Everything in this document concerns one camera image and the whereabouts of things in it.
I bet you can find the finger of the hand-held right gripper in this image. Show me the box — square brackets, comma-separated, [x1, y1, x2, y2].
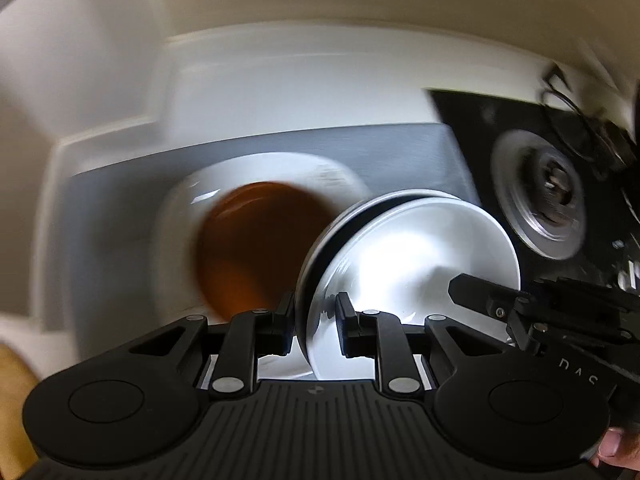
[506, 307, 548, 358]
[448, 273, 540, 322]

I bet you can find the grey mat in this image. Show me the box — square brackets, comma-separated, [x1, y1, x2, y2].
[64, 121, 482, 335]

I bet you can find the black pan support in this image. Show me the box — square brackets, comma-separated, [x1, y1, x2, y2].
[539, 61, 640, 183]

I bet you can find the wooden cutting board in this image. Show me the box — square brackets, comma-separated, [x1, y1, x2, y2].
[0, 342, 42, 480]

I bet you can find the person's right hand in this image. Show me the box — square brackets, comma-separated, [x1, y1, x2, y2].
[596, 426, 640, 472]

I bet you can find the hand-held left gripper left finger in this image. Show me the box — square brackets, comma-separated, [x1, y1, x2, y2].
[127, 291, 297, 401]

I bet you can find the round stove burner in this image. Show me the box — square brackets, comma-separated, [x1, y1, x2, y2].
[489, 129, 587, 262]

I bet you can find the cream white bowl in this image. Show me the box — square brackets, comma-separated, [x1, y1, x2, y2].
[306, 197, 522, 382]
[295, 188, 483, 361]

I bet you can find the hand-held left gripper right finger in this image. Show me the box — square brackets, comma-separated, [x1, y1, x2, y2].
[336, 291, 507, 401]

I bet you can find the white square floral plate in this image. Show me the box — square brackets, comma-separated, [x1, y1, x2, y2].
[154, 152, 372, 313]

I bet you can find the black gas stove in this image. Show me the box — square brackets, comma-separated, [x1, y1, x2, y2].
[424, 87, 640, 312]

